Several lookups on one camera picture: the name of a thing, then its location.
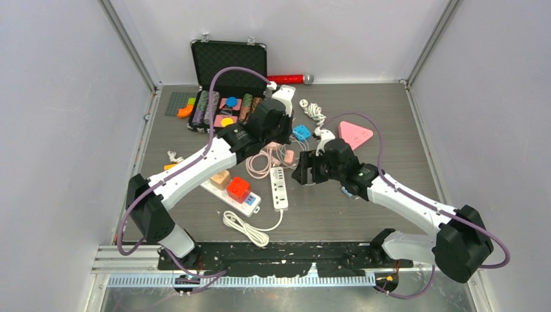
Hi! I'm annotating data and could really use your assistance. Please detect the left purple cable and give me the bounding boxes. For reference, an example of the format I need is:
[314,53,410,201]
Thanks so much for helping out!
[116,66,276,295]

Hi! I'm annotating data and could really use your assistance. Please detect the black poker chip case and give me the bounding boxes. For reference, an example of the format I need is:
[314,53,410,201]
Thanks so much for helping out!
[188,38,267,133]

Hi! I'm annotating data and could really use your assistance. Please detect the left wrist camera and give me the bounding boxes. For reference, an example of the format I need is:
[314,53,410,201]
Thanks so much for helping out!
[267,81,296,117]

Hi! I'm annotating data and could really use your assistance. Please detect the blue plug adapter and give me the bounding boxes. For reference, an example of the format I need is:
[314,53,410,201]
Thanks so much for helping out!
[292,125,311,142]

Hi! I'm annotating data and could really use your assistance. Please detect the orange toy block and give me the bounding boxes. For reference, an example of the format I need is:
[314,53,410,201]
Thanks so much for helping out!
[176,97,196,118]

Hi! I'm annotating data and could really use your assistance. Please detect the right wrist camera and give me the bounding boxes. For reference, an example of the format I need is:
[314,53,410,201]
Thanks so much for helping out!
[313,127,335,156]

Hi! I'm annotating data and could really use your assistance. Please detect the long white colourful power strip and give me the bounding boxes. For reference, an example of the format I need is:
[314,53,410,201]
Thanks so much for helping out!
[200,179,261,217]

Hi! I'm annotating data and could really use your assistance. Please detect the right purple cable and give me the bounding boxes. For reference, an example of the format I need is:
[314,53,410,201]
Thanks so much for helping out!
[322,112,511,300]

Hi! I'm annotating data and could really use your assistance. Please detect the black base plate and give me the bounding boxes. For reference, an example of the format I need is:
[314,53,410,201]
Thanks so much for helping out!
[182,242,413,278]

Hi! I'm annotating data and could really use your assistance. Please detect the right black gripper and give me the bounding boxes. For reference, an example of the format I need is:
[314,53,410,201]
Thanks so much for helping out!
[292,149,344,186]

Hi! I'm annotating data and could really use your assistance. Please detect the red cube socket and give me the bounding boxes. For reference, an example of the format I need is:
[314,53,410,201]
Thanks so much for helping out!
[226,176,251,203]

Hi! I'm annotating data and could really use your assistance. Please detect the tan cube socket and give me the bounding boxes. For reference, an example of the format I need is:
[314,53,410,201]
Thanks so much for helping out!
[209,170,232,190]

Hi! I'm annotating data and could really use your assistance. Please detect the light blue charger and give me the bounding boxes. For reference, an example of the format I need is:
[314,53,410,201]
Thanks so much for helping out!
[341,187,357,200]

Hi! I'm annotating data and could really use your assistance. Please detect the purple cable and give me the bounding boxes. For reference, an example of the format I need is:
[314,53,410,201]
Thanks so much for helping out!
[116,66,276,295]
[322,112,511,300]

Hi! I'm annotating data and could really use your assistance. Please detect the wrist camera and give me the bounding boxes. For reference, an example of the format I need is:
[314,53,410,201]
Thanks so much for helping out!
[267,81,296,117]
[313,127,335,156]

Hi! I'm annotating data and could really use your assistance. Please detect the white coiled cable with plug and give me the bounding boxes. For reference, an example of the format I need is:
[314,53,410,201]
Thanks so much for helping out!
[299,98,327,128]

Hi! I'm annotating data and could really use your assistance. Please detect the pink power strip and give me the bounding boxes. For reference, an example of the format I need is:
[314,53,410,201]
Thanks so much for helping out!
[338,121,374,150]

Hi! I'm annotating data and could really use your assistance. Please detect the grey building baseplate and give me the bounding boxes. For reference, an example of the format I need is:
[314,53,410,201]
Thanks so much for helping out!
[164,92,196,117]

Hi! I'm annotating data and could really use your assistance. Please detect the pink small charger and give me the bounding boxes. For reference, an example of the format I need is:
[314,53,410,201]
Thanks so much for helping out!
[284,149,294,166]

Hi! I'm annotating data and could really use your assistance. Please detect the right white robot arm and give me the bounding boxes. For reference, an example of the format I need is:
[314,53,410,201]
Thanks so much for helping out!
[292,138,494,283]

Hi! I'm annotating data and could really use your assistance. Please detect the pink coiled cable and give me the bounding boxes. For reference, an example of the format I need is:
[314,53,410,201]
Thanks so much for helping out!
[244,144,309,179]

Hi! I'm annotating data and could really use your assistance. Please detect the red glitter microphone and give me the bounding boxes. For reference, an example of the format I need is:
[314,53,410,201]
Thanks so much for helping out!
[267,73,314,85]

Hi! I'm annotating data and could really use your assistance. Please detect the white bundled power cord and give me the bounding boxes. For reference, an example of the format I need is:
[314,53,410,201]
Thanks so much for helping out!
[222,209,285,248]

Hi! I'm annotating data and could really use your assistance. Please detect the small white power strip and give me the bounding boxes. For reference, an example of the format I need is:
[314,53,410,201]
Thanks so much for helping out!
[269,166,288,211]

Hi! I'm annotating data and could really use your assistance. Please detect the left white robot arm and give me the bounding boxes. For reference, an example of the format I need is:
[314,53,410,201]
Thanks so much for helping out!
[121,96,293,269]

